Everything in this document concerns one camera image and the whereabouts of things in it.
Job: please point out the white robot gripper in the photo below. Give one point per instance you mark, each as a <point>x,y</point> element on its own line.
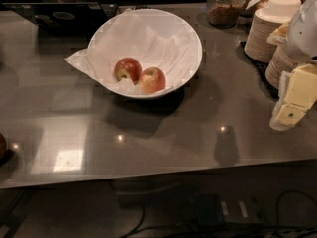
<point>303,34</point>

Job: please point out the red yellow apple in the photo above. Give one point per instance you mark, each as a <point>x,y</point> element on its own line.
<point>152,80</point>

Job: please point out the white bowl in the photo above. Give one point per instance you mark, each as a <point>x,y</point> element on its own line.
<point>190,47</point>

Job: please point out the red apple left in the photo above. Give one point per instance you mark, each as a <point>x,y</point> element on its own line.
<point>128,68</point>

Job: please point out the front stack of paper plates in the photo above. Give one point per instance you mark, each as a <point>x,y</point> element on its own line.
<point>279,63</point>

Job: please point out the stack of paper plates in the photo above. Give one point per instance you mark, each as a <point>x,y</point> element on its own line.
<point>279,63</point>
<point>257,47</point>

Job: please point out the black mat under plates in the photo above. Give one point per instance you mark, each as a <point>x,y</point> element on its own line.
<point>260,68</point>

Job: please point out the rear stack of paper plates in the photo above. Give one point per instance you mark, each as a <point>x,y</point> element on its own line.
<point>257,47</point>

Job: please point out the stack of white paper bowls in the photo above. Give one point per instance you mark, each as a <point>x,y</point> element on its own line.
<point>278,11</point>

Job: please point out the glass jar with granola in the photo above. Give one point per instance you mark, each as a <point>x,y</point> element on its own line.
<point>224,13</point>

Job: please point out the white paper napkin liner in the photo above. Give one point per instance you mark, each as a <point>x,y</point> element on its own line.
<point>132,37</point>

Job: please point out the black power box on floor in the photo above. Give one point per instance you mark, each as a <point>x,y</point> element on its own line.
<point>215,209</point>

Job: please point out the black tray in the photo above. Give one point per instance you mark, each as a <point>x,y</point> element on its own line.
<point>65,18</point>

